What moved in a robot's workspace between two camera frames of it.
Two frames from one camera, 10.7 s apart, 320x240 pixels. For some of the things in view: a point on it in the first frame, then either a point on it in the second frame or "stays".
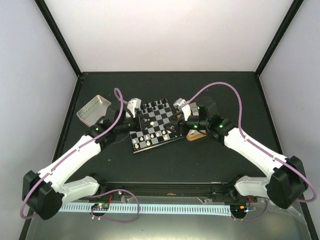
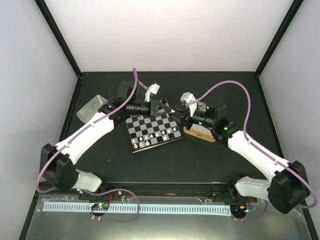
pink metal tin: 94,111 stays
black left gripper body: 123,128 → 141,111
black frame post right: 277,35 stays
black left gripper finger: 144,122 → 163,104
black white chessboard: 153,116 stays
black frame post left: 60,37 stays
